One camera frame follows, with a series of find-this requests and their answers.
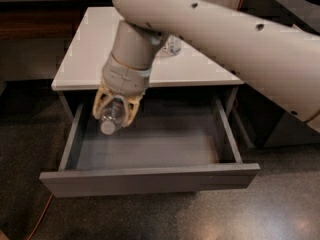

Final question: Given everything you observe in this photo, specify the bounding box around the orange cable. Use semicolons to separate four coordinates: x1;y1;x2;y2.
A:
25;0;256;240

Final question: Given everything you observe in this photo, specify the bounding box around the grey drawer cabinet white top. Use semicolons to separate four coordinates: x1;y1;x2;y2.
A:
52;7;241;156

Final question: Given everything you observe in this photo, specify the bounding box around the clear water bottle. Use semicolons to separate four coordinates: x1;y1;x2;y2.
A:
100;98;125;135
163;35;182;56

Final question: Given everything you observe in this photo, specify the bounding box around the black cabinet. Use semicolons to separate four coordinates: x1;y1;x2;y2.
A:
234;0;320;148

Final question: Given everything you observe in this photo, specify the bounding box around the dark wooden bench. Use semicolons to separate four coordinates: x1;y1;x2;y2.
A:
0;0;113;40

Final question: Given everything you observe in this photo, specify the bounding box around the grey top drawer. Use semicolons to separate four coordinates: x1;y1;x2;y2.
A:
40;97;260;197

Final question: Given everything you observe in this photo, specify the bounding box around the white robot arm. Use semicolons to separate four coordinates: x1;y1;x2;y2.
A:
93;0;320;131

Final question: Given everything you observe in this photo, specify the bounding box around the standing clear water bottle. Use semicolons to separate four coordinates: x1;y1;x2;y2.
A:
163;35;182;56

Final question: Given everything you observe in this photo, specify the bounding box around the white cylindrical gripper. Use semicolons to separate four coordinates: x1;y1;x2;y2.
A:
92;54;151;128

